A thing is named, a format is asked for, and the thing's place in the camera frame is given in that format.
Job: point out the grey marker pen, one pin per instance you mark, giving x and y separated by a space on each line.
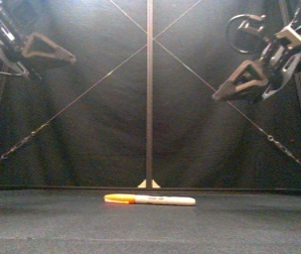
148 199

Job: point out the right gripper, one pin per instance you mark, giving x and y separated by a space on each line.
285 49

